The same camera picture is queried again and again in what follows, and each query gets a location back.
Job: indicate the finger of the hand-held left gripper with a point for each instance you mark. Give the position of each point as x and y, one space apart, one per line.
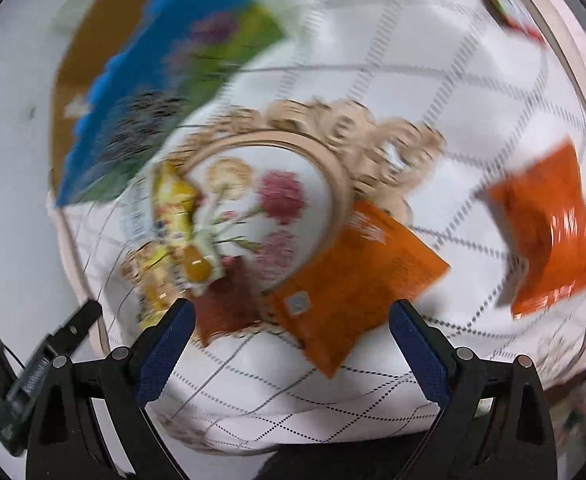
80 320

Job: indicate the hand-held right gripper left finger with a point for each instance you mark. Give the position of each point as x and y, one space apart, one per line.
165 355

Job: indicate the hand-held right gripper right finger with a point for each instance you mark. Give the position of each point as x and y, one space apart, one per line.
420 355

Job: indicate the small red snack packet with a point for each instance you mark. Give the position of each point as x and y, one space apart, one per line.
225 305

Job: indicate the orange snack packet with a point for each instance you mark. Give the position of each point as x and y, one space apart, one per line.
353 280
548 230

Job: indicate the yellow egg snack packet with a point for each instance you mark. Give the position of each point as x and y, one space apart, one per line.
183 220

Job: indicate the blue green snack bag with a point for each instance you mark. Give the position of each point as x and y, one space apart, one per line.
163 85

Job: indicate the brown cardboard box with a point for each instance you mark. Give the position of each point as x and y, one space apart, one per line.
123 25

